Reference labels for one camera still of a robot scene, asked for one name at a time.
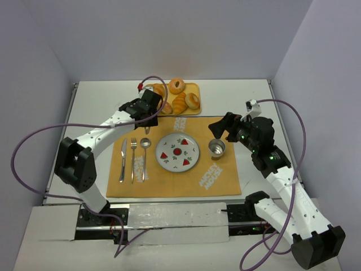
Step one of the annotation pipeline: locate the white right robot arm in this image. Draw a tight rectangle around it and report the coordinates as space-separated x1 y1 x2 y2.
209 112 346 270

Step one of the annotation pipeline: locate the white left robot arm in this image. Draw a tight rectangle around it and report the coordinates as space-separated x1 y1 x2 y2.
54 88 163 214

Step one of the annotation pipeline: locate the metal cup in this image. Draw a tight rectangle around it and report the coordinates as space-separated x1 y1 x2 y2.
208 139 226 160

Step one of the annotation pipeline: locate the small sugared round bun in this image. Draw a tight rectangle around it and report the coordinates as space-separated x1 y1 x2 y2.
161 102 173 115

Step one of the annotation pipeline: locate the round striped bun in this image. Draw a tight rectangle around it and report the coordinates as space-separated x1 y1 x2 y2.
152 84 166 98

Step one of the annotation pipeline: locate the silver spoon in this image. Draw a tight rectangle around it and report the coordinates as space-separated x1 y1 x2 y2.
140 137 151 182

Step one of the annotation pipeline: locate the silver fork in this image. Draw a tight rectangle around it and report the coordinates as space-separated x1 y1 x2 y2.
130 137 137 183

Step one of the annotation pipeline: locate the long striped croissant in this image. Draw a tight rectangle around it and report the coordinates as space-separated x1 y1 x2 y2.
172 92 188 115

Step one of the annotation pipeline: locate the plain golden bagel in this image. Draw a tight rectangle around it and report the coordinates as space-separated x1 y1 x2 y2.
185 93 200 110

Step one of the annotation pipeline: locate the yellow plastic tray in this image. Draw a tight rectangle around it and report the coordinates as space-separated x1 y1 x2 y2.
160 82 201 116

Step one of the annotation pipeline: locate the sugared pink donut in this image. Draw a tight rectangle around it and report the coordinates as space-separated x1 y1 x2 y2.
168 77 186 95

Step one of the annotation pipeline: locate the silver table knife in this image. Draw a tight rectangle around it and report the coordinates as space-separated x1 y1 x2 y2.
119 138 127 183

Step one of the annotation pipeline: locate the watermelon pattern ceramic plate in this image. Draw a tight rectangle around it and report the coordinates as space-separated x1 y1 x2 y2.
155 133 200 173

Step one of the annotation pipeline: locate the orange Mickey Mouse placemat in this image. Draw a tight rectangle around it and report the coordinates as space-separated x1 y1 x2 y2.
106 117 241 198

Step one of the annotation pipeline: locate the white foam front board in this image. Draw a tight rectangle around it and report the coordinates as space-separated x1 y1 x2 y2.
19 202 347 271

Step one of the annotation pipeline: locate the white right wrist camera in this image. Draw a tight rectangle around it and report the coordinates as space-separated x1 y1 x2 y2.
241 99 262 121

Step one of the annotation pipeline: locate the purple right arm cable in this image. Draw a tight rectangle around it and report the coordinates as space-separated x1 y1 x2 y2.
239 98 307 270

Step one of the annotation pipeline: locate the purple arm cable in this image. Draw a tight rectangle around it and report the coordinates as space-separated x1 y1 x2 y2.
239 98 307 270
10 75 169 259

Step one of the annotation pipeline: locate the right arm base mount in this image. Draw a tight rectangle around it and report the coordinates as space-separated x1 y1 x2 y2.
221 203 274 236

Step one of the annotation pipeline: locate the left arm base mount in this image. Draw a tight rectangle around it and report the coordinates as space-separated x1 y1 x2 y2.
74 207 121 244

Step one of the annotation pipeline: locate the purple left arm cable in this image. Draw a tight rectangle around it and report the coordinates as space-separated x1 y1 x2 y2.
10 75 169 259

